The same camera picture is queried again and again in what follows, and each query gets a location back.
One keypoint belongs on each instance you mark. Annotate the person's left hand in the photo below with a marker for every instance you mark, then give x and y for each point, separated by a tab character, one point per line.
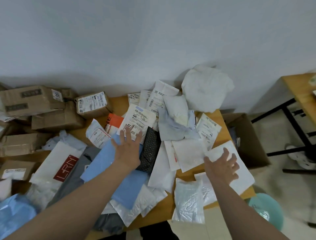
128	153

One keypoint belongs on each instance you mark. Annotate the person's right hand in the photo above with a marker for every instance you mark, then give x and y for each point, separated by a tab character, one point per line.
221	170

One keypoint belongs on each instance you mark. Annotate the black bubble mailer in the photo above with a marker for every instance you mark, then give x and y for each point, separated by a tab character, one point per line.
150	148

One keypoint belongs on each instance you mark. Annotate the smooth light blue mailer package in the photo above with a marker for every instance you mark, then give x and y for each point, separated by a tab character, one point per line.
128	188

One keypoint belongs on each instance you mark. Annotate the pile of white mailers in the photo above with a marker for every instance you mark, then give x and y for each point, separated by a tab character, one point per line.
138	118

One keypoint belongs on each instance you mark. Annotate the large white plastic bag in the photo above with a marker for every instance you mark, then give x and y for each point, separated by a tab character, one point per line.
205	89

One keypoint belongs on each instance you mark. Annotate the stack of cardboard boxes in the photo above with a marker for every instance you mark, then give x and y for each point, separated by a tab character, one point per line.
49	121

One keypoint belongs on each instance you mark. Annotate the cream mailer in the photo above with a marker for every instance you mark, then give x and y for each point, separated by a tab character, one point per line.
5	189

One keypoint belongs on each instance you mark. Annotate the blue plastic mailer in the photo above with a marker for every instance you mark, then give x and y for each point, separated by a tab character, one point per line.
14	217

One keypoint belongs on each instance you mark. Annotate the person's right forearm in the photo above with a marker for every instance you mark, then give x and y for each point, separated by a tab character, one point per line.
242	215

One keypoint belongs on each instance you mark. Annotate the person's left forearm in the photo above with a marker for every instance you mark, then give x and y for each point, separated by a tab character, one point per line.
81	202

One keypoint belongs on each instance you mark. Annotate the dark blue plastic bag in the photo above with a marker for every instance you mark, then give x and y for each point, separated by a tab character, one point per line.
233	138

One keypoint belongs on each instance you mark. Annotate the person's black trousers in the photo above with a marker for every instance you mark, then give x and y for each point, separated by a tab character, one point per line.
158	232

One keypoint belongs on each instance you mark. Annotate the wooden table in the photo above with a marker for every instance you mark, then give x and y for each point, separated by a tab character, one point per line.
226	137

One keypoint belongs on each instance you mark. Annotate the brown cardboard box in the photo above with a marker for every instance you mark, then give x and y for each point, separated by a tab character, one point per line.
251	148

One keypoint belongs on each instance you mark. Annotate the teal round stool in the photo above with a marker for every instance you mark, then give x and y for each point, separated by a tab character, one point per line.
269	210

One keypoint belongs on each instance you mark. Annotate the wooden desk with black legs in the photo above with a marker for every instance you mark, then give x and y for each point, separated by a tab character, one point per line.
301	91

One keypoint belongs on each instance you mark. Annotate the small pale desk item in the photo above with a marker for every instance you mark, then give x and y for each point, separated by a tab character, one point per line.
313	80

